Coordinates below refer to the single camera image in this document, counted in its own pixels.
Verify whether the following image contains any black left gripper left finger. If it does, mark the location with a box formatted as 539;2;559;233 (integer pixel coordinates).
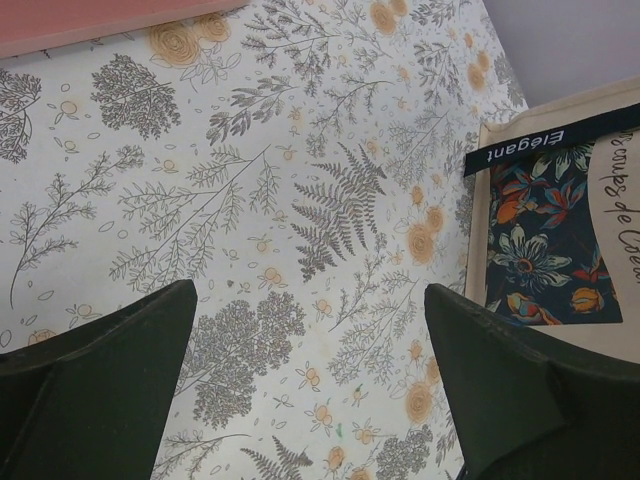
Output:
1;280;197;479

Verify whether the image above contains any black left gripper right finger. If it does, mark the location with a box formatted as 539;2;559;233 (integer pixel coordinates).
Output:
424;284;639;479

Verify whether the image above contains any beige canvas tote bag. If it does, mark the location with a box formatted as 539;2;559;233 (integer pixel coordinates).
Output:
465;78;639;362

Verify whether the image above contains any floral patterned table mat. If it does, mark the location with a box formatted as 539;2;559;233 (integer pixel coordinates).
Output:
1;1;523;479

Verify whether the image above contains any pink three-tier shelf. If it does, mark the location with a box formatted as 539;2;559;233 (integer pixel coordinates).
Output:
1;0;246;58

